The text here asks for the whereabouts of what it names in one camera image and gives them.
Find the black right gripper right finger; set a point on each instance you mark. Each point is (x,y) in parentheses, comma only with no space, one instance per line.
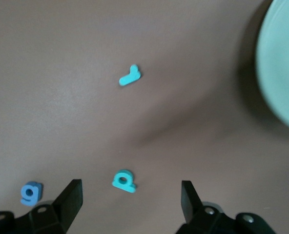
(195,214)

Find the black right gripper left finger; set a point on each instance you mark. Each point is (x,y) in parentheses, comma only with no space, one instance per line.
(61,214)

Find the teal foam letter p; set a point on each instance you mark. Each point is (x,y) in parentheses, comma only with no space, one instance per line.
(127,188)

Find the teal foam letter r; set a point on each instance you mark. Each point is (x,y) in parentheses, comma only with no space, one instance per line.
(131,77)

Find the blue foam letter g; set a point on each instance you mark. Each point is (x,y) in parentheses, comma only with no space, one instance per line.
(35,192)

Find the brown table cover sheet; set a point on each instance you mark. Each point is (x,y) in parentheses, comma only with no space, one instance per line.
(61,73)

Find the mint green plate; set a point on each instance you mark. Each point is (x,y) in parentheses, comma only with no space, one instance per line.
(281,61)

